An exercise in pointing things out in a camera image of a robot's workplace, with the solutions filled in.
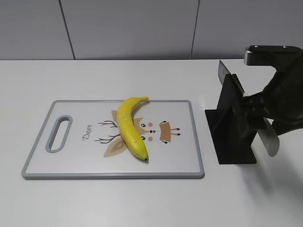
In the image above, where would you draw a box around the black gloved right hand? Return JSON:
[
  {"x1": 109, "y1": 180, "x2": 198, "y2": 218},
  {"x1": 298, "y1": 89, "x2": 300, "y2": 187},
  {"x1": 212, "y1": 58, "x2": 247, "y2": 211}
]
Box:
[{"x1": 240, "y1": 53, "x2": 303, "y2": 135}]

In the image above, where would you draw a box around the steel knife with white handle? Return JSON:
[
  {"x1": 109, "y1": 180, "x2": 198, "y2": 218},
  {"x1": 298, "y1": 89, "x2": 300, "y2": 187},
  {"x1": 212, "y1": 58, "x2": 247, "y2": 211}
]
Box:
[{"x1": 218, "y1": 60, "x2": 280, "y2": 157}]

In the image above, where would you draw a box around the yellow plastic banana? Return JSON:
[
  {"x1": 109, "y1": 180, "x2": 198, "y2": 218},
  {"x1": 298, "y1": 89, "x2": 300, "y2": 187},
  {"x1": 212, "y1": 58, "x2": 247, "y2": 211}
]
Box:
[{"x1": 117, "y1": 96, "x2": 149, "y2": 161}]

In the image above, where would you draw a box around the black knife stand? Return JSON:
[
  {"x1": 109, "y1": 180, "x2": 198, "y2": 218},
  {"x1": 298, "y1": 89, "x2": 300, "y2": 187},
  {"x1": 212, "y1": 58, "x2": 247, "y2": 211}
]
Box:
[{"x1": 205, "y1": 74, "x2": 257, "y2": 165}]

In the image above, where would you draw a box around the white grey-rimmed deer cutting board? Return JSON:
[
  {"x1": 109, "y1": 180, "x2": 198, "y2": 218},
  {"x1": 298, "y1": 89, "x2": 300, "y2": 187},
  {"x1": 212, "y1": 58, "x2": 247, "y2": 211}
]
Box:
[{"x1": 21, "y1": 100, "x2": 205, "y2": 179}]

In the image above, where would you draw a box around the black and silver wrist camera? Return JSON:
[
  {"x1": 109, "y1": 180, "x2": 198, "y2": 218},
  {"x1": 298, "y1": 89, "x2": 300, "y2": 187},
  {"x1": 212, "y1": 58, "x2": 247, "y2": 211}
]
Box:
[{"x1": 244, "y1": 45, "x2": 303, "y2": 70}]

